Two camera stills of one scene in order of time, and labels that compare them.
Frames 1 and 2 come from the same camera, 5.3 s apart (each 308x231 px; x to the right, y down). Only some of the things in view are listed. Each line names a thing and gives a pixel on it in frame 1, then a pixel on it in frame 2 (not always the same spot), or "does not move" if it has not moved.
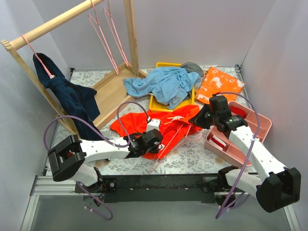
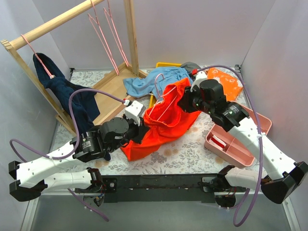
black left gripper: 157,146 → 140,132
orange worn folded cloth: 215,82 does not move
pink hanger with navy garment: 51,77 does not move
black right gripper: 200,117 → 186,100
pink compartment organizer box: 219,141 does not move
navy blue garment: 74,100 does not move
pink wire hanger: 171,118 → 160,96
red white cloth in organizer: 217,142 does not move
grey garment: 192,67 does not move
